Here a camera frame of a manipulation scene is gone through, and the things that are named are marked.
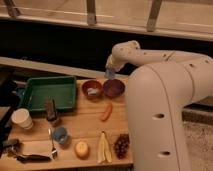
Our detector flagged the blue sponge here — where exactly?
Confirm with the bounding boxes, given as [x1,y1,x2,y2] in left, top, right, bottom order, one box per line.
[105,69,115,79]

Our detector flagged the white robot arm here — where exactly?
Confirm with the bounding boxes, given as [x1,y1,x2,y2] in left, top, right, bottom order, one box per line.
[106,41,213,171]

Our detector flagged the purple bowl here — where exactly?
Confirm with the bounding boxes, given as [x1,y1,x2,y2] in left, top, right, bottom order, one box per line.
[103,79,125,98]

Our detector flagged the red bowl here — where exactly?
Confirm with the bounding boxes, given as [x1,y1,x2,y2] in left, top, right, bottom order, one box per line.
[82,80,102,99]

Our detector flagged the white item in red bowl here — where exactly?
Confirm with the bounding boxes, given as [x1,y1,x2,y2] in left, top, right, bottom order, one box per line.
[87,88,99,95]

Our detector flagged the orange carrot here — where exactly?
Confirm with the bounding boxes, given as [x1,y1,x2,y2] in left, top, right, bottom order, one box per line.
[100,103,113,121]

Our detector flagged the dark brown block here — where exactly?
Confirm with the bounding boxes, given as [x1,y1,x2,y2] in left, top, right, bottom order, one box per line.
[45,98,58,122]

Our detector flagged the dark red grapes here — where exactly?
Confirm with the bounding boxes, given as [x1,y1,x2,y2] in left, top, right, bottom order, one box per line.
[113,134,130,159]

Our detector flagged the green plastic tray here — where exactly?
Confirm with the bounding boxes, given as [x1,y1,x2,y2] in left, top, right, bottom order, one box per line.
[19,76,77,112]

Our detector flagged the blue cup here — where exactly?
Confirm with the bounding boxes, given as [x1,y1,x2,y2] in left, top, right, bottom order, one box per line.
[53,127,68,145]

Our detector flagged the yellow round fruit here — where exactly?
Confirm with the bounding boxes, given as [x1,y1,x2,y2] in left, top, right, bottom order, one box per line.
[74,141,89,159]

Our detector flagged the yellow banana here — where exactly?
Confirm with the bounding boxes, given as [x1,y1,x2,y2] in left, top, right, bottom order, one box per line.
[97,132,112,163]

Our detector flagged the white paper cup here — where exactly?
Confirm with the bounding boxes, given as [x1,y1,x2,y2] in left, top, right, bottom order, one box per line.
[11,108,33,129]

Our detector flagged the metal fork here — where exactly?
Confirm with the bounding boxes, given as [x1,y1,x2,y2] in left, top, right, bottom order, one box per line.
[48,129,57,159]

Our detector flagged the black handled tool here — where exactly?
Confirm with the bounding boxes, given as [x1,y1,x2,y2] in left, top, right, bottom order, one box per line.
[15,155,51,163]

